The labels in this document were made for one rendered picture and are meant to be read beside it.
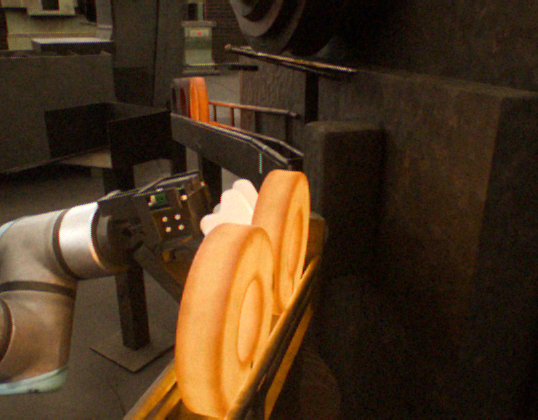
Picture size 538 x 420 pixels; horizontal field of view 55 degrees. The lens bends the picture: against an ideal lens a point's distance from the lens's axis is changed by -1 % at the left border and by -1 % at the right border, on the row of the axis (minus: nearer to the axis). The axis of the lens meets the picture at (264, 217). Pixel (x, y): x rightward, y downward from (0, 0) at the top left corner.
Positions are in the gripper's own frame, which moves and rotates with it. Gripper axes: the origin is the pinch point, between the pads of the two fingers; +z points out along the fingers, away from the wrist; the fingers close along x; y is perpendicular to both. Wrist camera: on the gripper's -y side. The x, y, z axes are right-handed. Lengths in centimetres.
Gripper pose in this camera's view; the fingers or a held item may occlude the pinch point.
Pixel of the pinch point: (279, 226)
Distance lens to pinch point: 54.7
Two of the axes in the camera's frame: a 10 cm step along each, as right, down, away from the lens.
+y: -2.7, -9.2, -2.8
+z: 9.3, -1.6, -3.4
